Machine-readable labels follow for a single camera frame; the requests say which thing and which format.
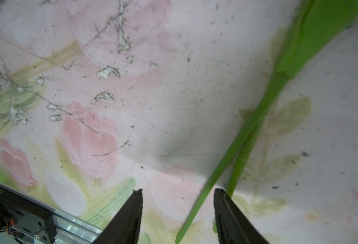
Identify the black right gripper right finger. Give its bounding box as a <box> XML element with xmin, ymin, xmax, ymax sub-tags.
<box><xmin>213</xmin><ymin>188</ymin><xmax>269</xmax><ymax>244</ymax></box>

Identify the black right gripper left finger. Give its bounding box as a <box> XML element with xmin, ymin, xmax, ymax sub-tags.
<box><xmin>93</xmin><ymin>189</ymin><xmax>143</xmax><ymax>244</ymax></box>

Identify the orange rose stem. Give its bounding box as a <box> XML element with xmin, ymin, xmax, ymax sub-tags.
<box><xmin>212</xmin><ymin>118</ymin><xmax>265</xmax><ymax>234</ymax></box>

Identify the orange tulip flower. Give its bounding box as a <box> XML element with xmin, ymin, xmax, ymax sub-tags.
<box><xmin>175</xmin><ymin>1</ymin><xmax>358</xmax><ymax>244</ymax></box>

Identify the aluminium rail base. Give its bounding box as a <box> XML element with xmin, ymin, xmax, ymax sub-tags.
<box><xmin>0</xmin><ymin>183</ymin><xmax>103</xmax><ymax>244</ymax></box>

